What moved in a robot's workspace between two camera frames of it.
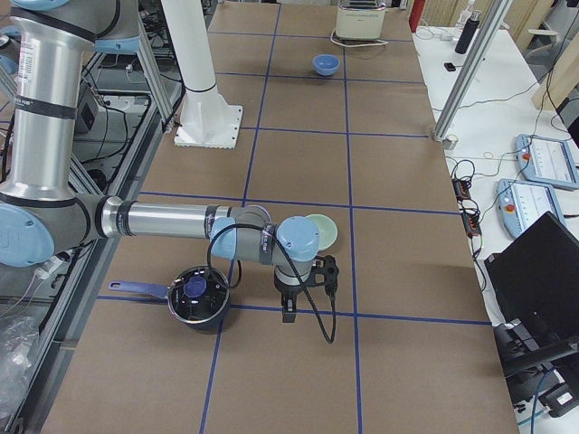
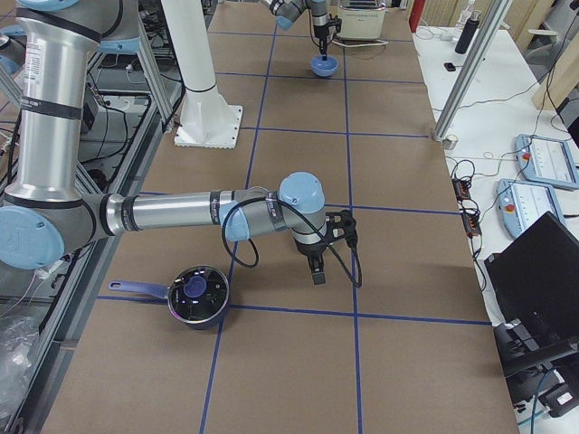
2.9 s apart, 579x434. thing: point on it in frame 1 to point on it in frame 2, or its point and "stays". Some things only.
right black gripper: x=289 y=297 to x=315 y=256
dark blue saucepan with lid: x=197 y=297 stays
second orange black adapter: x=471 y=223 stays
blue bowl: x=326 y=64 stays
